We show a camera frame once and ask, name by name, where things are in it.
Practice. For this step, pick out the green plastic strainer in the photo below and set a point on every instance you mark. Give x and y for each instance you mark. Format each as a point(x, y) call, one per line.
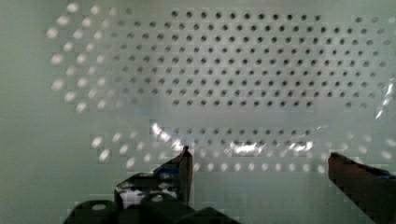
point(262, 92)

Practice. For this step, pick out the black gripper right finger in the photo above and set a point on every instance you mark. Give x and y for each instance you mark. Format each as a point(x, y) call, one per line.
point(373, 190)

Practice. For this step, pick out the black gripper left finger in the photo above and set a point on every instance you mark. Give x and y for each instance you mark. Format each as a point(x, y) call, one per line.
point(161, 196)

